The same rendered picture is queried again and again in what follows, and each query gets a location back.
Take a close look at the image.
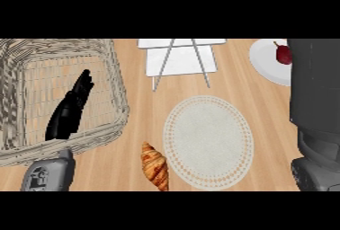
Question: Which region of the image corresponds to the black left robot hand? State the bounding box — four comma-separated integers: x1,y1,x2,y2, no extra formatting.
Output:
44,68,96,141

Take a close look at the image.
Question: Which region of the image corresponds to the white tiered shelf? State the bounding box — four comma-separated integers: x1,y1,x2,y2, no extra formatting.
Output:
137,39,229,93

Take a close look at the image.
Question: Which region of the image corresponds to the round beige placemat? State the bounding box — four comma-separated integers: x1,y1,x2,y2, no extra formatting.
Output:
162,94,255,191

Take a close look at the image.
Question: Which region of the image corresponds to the pale wicker basket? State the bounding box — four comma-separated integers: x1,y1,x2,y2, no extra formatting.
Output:
0,39,131,168

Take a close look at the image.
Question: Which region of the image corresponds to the golden brown croissant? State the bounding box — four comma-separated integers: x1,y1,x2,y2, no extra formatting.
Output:
138,141,171,192

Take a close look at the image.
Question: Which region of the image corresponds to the white round plate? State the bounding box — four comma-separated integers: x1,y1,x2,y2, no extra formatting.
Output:
248,39,294,87

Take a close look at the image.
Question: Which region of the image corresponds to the dark red fruit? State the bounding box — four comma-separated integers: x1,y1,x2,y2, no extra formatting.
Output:
271,40,294,66

